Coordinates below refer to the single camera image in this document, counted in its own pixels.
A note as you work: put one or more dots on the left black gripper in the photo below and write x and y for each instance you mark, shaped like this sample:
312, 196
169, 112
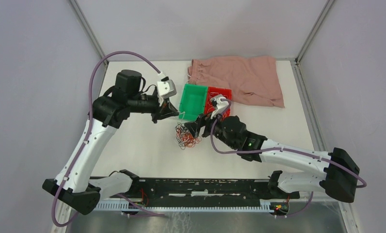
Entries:
166, 110

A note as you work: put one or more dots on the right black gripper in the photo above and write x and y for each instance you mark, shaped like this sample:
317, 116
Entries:
194, 127

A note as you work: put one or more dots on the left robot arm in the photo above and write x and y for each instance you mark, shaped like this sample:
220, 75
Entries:
73, 185

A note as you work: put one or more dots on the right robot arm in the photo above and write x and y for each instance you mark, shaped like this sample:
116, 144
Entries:
332, 172

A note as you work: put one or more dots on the green plastic bin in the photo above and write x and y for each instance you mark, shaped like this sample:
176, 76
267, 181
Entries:
192, 101

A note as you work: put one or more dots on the pink cloth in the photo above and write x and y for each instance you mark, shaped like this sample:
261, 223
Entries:
253, 81

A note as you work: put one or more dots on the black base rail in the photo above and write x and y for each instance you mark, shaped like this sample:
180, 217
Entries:
178, 192

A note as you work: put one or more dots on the white slotted cable duct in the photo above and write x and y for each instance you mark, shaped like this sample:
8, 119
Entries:
123, 205

